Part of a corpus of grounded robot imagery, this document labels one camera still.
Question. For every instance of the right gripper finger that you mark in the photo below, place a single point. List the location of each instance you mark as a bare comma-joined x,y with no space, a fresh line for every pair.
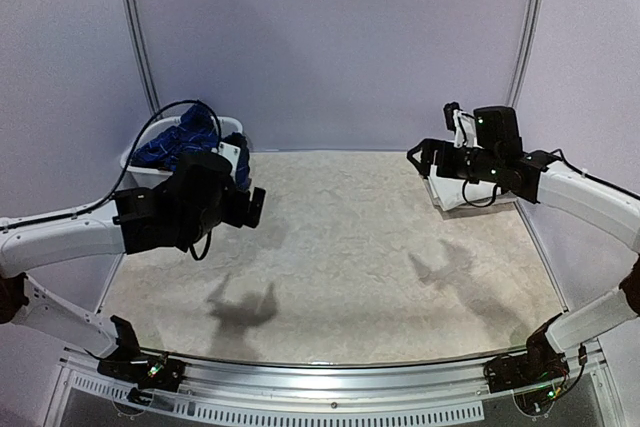
430,146
422,162

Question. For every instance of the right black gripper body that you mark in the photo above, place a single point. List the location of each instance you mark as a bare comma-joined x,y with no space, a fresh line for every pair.
440,162

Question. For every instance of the blue plaid shirt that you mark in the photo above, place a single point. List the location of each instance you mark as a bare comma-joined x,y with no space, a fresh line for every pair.
198,131

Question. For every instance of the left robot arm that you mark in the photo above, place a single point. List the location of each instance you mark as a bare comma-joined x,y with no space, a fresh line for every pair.
67,236

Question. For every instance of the white t-shirt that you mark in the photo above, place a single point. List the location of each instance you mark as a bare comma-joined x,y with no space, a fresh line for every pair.
450,194

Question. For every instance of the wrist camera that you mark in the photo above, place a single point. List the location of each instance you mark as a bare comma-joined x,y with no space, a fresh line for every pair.
231,153
462,124

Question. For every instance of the corner wall post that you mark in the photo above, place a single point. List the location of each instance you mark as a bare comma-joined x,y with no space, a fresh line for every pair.
523,52
140,52

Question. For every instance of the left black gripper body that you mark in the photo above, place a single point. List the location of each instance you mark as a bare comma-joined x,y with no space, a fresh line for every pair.
197,229

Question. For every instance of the left corner wall post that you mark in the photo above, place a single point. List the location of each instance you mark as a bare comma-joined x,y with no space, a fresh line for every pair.
140,52

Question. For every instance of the aluminium front rail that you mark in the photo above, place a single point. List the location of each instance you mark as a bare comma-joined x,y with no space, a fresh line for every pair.
453,392

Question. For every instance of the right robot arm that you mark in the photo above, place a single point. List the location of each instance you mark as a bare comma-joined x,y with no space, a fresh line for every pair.
613,211

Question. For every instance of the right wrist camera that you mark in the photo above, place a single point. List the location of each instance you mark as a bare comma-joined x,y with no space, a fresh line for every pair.
462,124

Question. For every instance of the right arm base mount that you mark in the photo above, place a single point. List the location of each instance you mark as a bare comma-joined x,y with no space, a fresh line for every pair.
537,378

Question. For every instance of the right corner wall post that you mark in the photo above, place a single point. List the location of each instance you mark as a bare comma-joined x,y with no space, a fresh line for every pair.
523,52

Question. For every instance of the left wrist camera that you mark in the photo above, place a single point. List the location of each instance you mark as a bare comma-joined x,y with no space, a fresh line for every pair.
231,153

